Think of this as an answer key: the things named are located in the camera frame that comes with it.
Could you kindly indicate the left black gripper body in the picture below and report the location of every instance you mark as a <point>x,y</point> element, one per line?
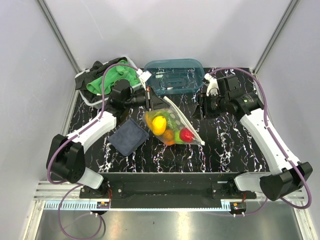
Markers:
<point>149,98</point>

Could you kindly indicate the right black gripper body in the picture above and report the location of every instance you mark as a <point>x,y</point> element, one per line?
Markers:
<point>212,105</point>

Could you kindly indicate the yellow fake mango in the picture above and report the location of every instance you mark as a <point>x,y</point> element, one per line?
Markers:
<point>159,125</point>

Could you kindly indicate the polka dot zip top bag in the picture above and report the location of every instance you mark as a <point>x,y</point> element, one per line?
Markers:
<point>148,117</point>

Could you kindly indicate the red fake apple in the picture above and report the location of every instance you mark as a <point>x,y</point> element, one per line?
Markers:
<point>186,135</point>

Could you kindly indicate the green fake wrinkled fruit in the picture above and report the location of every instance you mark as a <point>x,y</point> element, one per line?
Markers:
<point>177,138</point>

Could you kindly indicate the green fake grape bunch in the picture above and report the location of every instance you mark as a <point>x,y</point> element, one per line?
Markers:
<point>172,121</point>

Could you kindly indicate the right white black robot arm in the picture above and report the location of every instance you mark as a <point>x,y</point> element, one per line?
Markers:
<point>286,172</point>

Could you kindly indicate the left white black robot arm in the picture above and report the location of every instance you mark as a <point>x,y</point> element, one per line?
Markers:
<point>66,158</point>

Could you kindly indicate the orange fake orange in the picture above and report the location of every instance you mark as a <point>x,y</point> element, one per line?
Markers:
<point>168,137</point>

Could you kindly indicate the teal plastic container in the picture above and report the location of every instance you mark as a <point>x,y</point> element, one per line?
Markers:
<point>175,76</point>

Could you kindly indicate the green towel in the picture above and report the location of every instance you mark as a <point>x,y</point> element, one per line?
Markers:
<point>115,74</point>

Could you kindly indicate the dark blue folded cloth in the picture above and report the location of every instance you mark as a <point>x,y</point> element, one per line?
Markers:
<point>128,137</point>

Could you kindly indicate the white plastic basket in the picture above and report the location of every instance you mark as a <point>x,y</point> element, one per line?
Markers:
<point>98,104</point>

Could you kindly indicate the black cloth in basket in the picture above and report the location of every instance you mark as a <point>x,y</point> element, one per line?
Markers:
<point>96,71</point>

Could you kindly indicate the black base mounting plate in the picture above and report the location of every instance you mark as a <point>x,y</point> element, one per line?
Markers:
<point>173,191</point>

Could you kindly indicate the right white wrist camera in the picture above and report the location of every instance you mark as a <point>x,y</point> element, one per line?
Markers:
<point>212,85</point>

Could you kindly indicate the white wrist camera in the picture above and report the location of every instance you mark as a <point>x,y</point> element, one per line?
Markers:
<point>143,77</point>
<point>212,85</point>

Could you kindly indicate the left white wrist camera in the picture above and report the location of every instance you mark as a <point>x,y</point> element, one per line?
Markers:
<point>143,77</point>

